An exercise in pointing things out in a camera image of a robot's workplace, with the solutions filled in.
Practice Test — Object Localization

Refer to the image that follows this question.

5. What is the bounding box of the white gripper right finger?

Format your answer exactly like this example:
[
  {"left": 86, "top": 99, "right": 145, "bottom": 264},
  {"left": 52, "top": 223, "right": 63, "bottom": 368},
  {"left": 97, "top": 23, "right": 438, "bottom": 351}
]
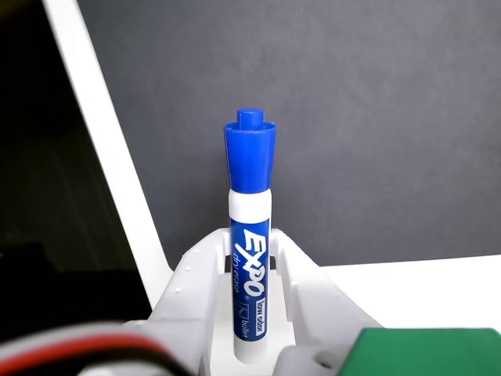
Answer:
[{"left": 269, "top": 228, "right": 384, "bottom": 376}]

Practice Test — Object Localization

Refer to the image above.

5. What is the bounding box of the red and white servo cable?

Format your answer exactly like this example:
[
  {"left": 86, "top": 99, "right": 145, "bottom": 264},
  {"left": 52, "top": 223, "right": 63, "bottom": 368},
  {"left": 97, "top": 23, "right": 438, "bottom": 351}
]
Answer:
[{"left": 0, "top": 320, "right": 196, "bottom": 376}]

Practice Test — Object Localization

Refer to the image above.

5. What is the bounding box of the blue Expo dry-erase marker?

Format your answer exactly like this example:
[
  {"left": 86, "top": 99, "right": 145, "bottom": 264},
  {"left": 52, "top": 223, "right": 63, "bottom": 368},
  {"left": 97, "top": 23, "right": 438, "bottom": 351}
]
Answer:
[{"left": 222, "top": 106, "right": 279, "bottom": 363}]

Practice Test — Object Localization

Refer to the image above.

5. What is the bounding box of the dark door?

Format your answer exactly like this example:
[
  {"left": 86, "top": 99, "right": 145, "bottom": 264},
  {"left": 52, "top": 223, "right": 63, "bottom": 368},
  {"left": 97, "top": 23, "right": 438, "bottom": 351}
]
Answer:
[{"left": 0, "top": 0, "right": 154, "bottom": 342}]

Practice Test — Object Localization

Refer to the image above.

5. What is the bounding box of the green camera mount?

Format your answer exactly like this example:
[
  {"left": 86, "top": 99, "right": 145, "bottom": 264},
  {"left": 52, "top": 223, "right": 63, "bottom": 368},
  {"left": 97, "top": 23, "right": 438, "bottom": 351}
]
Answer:
[{"left": 338, "top": 327, "right": 501, "bottom": 376}]

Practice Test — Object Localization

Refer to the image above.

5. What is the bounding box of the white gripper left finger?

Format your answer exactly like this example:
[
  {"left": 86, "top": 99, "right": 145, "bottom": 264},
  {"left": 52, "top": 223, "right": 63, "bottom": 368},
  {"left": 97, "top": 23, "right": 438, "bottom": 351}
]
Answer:
[{"left": 128, "top": 226, "right": 232, "bottom": 376}]

